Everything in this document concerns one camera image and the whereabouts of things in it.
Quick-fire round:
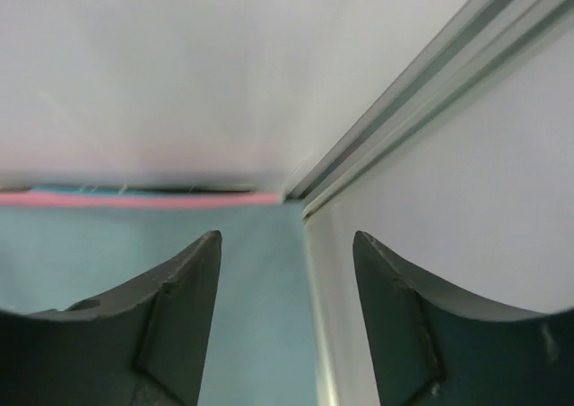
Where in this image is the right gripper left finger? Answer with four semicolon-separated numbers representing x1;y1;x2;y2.
1;231;222;405

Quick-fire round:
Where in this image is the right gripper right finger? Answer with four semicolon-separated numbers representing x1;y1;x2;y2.
352;231;573;405

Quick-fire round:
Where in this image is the blue-grey t shirt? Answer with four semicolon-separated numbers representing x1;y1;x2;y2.
1;203;317;405

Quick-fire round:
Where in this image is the folded pink t shirt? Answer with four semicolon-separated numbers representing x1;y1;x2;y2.
1;192;282;210

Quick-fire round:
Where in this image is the right aluminium frame post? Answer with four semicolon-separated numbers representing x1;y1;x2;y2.
287;0;573;215

